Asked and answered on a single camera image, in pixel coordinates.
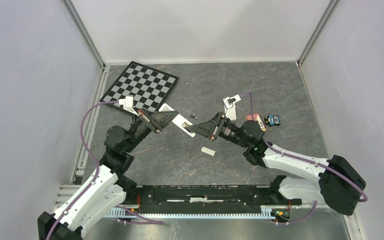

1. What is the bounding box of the white slim battery cover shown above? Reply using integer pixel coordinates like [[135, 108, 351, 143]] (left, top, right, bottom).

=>
[[201, 147, 216, 157]]

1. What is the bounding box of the white slim remote control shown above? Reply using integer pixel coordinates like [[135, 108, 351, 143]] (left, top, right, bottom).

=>
[[158, 103, 196, 138]]

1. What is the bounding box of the white cable duct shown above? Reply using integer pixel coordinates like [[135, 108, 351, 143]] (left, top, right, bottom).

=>
[[102, 207, 290, 222]]

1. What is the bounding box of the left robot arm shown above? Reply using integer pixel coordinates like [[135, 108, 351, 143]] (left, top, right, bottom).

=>
[[37, 109, 179, 240]]

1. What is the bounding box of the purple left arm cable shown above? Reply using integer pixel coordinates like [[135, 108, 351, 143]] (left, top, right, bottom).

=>
[[45, 100, 122, 240]]

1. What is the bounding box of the blue owl figurine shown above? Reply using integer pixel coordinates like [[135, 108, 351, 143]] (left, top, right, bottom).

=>
[[264, 114, 281, 127]]

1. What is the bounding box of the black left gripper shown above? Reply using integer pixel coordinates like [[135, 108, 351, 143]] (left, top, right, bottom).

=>
[[124, 106, 179, 153]]

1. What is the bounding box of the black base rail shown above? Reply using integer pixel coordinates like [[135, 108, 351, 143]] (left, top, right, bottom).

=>
[[123, 184, 302, 214]]

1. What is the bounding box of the black silver battery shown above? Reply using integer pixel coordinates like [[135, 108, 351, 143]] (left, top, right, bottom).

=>
[[182, 122, 192, 131]]

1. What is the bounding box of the red playing card box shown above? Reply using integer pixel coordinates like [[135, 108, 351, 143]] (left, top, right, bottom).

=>
[[246, 113, 267, 132]]

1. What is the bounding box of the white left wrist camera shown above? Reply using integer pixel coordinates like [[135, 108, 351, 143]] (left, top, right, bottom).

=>
[[118, 95, 138, 116]]

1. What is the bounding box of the black white chessboard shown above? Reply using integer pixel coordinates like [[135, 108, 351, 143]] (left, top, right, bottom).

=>
[[99, 61, 180, 112]]

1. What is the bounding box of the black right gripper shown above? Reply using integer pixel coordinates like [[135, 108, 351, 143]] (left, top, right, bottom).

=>
[[187, 111, 249, 149]]

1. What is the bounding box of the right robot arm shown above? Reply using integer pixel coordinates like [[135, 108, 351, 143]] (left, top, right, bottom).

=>
[[187, 112, 369, 216]]

